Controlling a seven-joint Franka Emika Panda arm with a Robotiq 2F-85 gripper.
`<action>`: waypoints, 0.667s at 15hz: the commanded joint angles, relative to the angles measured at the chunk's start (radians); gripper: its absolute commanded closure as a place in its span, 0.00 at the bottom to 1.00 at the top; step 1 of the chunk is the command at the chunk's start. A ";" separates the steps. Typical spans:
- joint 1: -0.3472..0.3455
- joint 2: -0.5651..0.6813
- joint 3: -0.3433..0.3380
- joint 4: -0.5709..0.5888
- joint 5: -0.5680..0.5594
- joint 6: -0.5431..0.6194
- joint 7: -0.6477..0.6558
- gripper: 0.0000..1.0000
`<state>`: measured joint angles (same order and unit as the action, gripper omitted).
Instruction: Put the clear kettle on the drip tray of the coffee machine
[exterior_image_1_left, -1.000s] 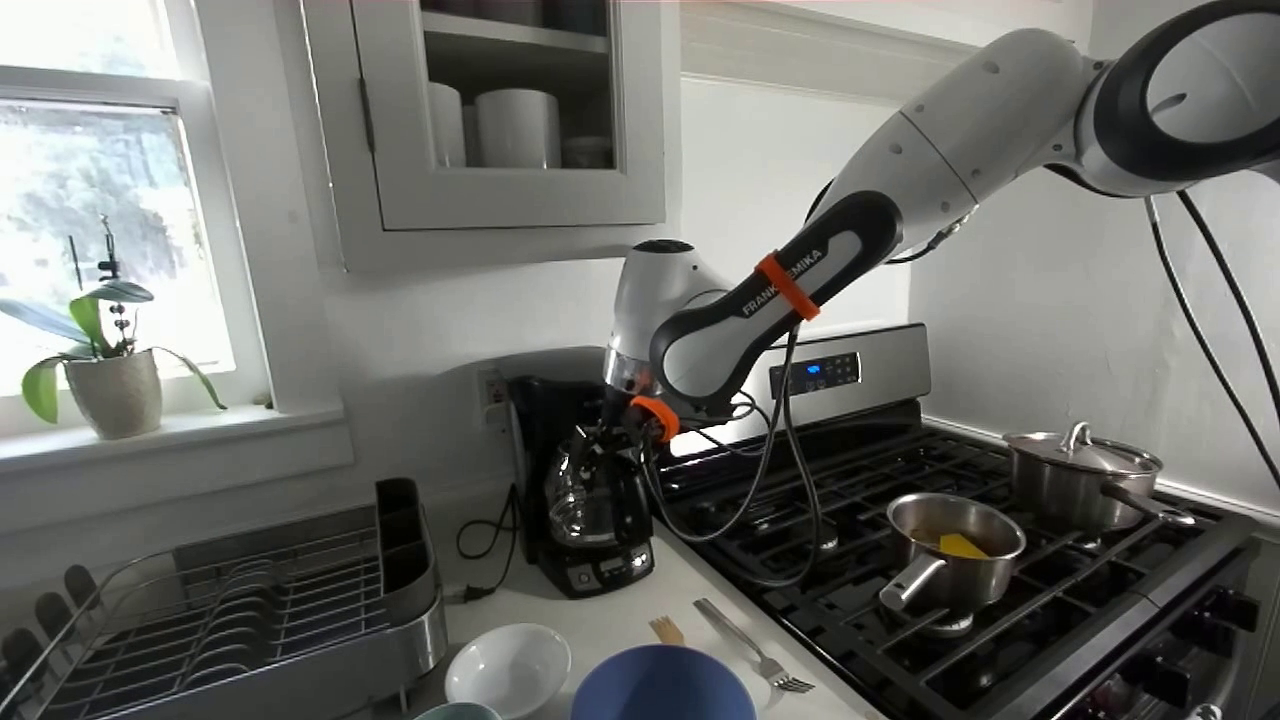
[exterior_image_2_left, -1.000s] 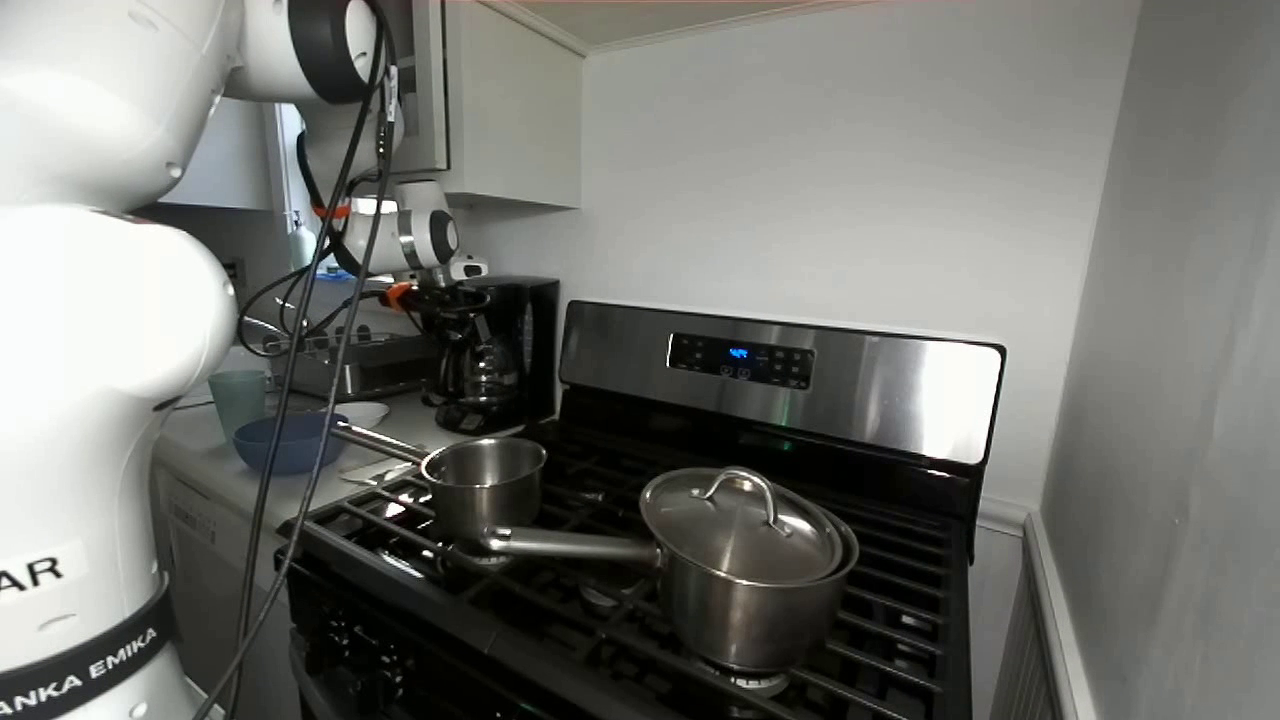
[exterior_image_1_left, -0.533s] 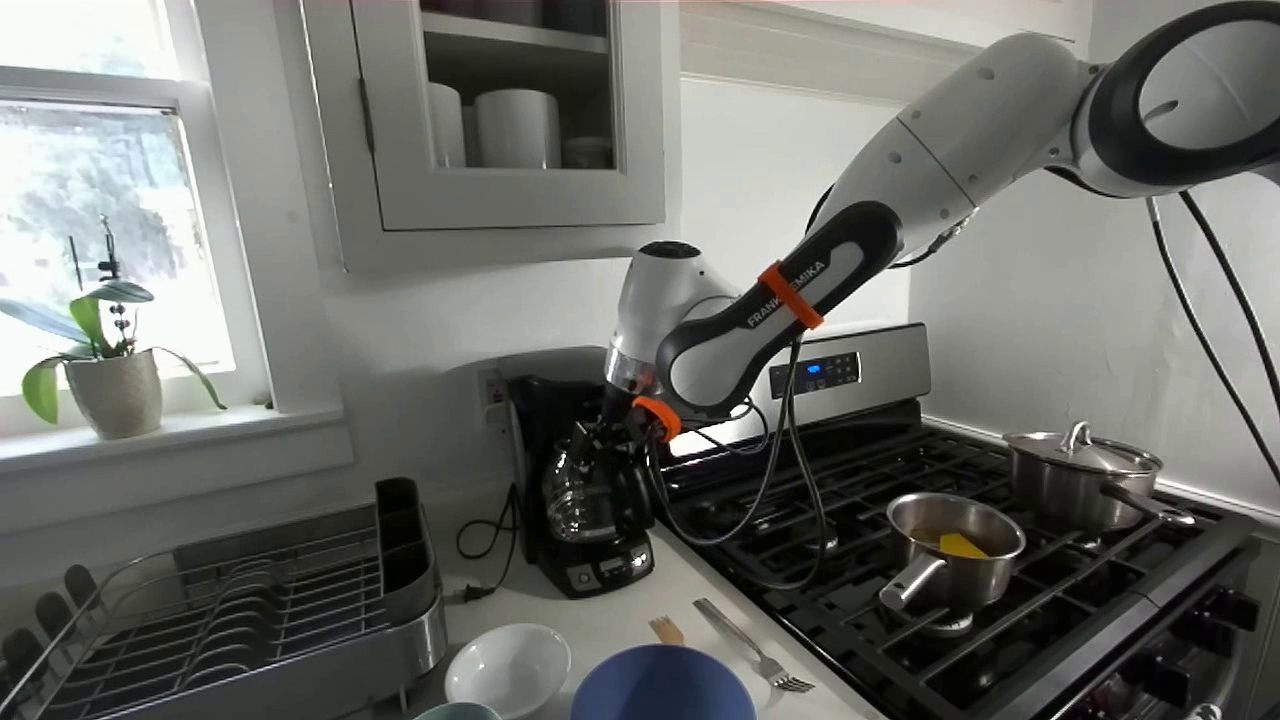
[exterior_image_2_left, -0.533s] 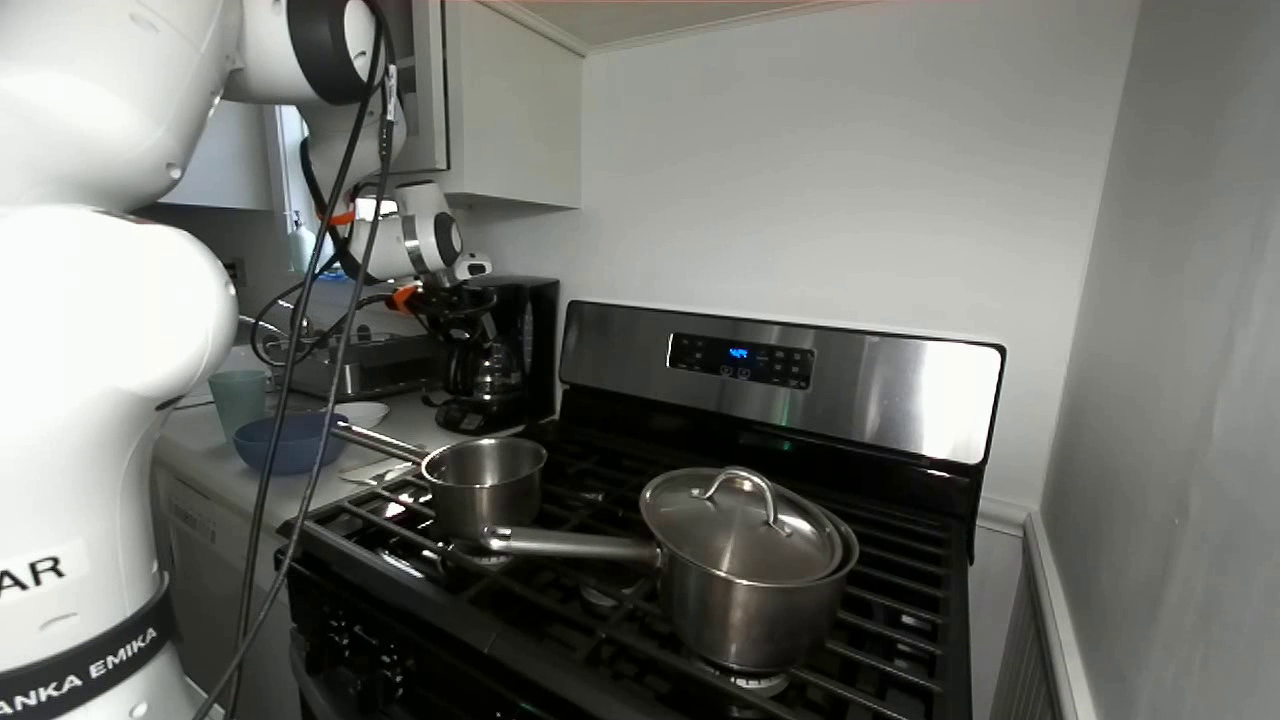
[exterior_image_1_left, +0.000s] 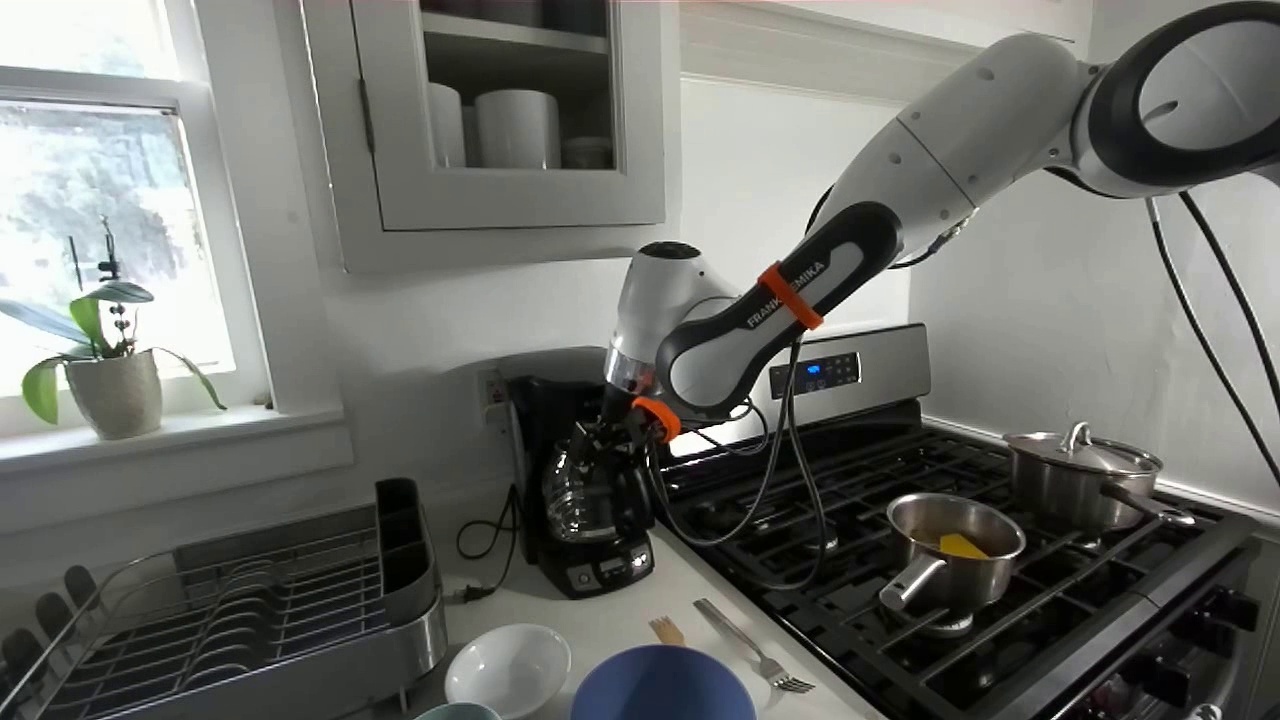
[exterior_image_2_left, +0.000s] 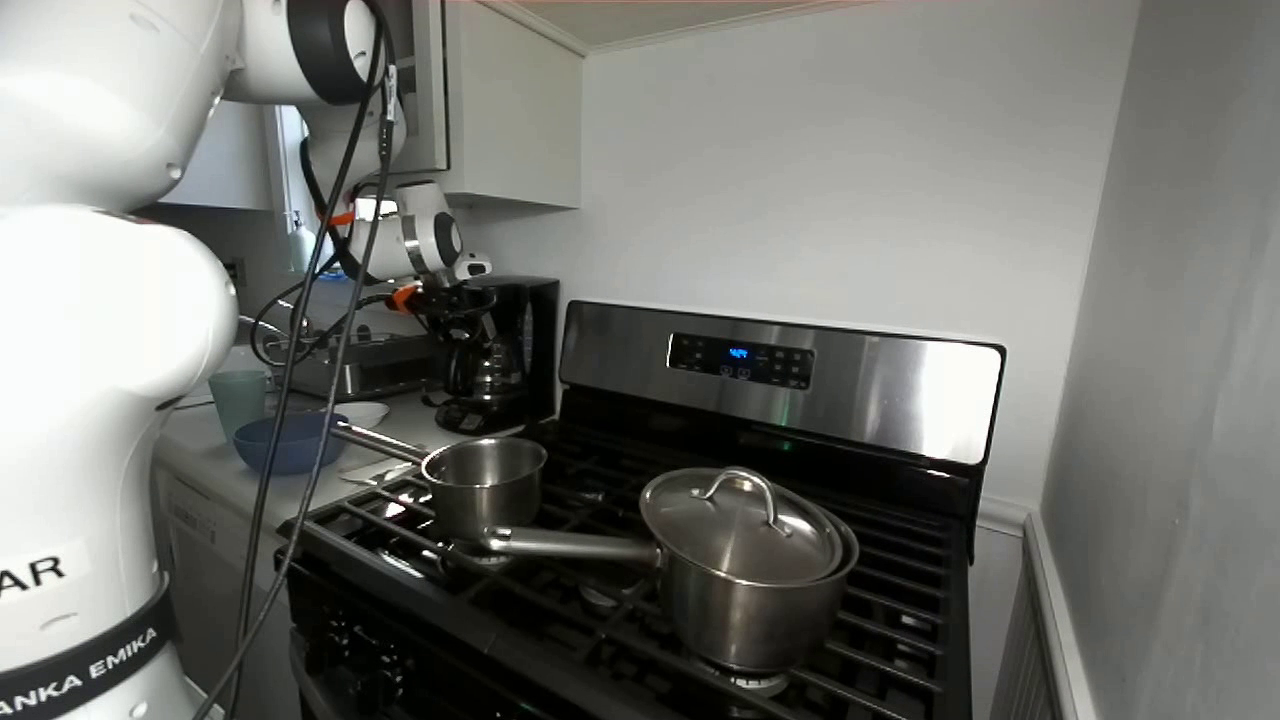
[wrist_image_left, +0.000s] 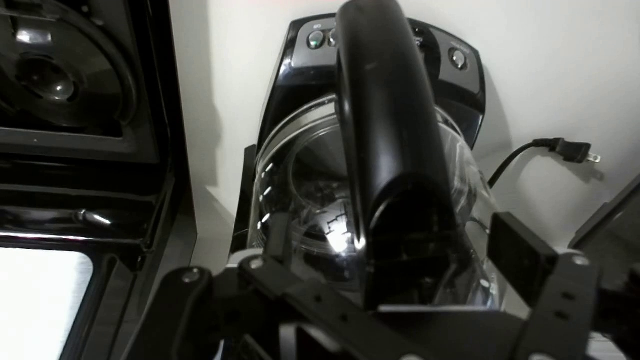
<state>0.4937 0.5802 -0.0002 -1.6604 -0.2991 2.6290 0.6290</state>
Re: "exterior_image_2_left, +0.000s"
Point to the stainless steel gas stove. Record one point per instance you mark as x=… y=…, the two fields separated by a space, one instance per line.
x=853 y=389

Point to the plain white upper cabinet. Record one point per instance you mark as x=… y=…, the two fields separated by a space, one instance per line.
x=512 y=107

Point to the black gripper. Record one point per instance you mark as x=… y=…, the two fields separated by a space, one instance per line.
x=447 y=309

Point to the large steel pot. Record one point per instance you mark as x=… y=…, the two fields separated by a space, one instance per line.
x=744 y=618

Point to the steel pot lid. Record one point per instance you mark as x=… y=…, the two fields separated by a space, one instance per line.
x=727 y=529

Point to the silver toaster oven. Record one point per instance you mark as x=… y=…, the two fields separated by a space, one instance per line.
x=387 y=371

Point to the small steel saucepan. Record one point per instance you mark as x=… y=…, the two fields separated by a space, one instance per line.
x=482 y=491

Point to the black coffee machine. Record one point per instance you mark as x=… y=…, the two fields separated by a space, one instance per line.
x=539 y=334

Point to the blue bowl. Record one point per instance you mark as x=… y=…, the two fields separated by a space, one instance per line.
x=327 y=443

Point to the white lower cabinet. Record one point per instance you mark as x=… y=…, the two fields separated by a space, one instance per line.
x=206 y=585

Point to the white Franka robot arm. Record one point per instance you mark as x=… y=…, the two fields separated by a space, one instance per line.
x=94 y=334

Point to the small white bowl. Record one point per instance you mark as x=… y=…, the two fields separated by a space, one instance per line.
x=361 y=415

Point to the pale green cup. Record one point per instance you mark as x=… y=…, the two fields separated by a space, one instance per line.
x=233 y=395

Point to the white upper cabinet glass door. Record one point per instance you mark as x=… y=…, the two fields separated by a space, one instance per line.
x=233 y=164

